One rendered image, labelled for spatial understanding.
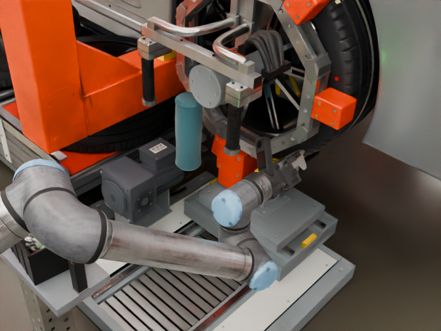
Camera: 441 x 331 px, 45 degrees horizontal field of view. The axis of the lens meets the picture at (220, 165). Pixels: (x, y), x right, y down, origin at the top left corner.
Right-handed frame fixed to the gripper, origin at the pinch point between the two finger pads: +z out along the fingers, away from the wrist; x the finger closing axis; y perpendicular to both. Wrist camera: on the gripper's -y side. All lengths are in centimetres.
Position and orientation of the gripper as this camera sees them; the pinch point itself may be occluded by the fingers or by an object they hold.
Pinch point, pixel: (299, 150)
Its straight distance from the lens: 167.6
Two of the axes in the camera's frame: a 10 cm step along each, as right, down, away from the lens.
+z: 6.9, -4.2, 6.0
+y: 4.8, 8.8, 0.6
